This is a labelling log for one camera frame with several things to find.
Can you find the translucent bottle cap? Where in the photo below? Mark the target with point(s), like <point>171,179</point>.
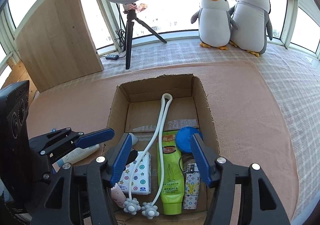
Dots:
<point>133,138</point>

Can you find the small plush penguin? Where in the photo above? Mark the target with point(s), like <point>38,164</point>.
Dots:
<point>215,24</point>

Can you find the black tripod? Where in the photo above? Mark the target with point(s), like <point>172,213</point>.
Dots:
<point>130,11</point>

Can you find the white lotion bottle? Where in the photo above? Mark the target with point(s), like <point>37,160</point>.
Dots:
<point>77,155</point>

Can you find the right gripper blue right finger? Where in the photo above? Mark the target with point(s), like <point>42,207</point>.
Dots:
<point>259,202</point>

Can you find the patterned lighter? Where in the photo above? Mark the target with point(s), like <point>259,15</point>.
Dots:
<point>192,187</point>

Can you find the pine wood headboard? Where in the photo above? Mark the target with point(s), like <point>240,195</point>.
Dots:
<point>19,73</point>

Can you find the black inline cable remote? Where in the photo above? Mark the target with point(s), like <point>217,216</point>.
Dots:
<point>112,57</point>

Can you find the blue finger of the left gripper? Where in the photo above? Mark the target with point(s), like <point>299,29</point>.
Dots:
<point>94,138</point>

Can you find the green tube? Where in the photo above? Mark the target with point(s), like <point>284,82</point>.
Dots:
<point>172,192</point>

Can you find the small pink bottle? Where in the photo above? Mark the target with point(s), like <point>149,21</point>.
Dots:
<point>118,196</point>

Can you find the plaid bed sheet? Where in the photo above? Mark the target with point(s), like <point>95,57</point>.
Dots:
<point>290,77</point>

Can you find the blue round case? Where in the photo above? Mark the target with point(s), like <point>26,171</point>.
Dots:
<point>183,137</point>

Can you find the large plush penguin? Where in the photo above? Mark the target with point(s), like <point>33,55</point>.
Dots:
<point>254,25</point>

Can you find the large wooden board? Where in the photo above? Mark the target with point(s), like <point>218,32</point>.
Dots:
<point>55,45</point>

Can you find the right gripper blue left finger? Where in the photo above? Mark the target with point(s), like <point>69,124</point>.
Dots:
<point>61,203</point>

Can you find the patterned tissue pack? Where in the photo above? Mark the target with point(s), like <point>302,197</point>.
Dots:
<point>141,181</point>

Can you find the white roller massager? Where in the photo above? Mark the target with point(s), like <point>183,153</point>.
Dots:
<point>147,204</point>

